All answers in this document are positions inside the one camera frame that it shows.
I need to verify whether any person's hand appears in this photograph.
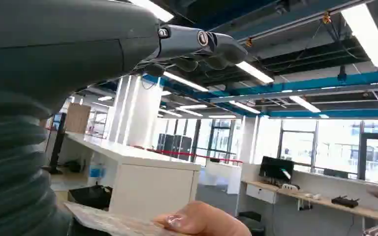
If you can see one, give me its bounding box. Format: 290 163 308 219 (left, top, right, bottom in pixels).
152 200 252 236

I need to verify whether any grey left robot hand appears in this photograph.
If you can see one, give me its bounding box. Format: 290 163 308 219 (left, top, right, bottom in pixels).
0 0 249 115

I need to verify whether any pale printed card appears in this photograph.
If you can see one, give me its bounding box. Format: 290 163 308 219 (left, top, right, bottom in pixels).
63 201 191 236

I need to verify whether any black chair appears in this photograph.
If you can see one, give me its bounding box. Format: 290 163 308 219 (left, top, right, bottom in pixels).
237 211 265 236

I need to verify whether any white low partition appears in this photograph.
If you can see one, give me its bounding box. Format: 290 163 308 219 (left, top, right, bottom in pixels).
204 161 243 195

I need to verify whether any white desk drawer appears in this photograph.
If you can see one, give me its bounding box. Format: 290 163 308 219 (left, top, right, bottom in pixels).
246 183 277 205

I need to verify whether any red barrier tape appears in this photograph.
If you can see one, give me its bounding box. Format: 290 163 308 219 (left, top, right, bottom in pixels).
132 145 244 164

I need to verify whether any brown wooden panel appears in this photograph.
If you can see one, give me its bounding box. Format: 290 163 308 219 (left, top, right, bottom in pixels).
64 103 92 135

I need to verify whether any long white counter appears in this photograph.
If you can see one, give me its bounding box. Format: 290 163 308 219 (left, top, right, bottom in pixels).
58 131 202 223

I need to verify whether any black cabinet row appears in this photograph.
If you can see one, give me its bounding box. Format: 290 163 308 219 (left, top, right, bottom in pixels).
156 133 193 162

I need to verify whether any black computer monitor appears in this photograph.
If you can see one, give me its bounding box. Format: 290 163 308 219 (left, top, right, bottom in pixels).
258 156 295 184

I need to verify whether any black standing display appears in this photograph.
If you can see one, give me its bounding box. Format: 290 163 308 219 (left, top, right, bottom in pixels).
44 113 67 175

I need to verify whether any white square column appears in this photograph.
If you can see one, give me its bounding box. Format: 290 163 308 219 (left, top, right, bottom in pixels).
108 75 164 148

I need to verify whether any long ceiling light strip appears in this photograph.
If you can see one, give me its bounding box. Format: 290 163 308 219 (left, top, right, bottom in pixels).
127 0 175 23
235 60 275 85
162 71 210 93
289 95 321 114
228 100 261 115

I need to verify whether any black bin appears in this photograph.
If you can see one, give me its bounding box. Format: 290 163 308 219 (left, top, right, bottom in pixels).
68 184 113 211

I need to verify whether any blue container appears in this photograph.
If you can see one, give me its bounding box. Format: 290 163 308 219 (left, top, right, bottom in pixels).
88 162 107 179

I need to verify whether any black device on desk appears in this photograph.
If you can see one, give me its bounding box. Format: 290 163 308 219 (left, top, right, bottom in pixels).
331 196 360 209

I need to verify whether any wide ceiling light panel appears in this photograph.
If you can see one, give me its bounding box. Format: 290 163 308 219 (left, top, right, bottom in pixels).
340 3 378 68

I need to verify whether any long wooden wall desk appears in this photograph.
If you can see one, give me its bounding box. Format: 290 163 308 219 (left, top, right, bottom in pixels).
241 180 378 223

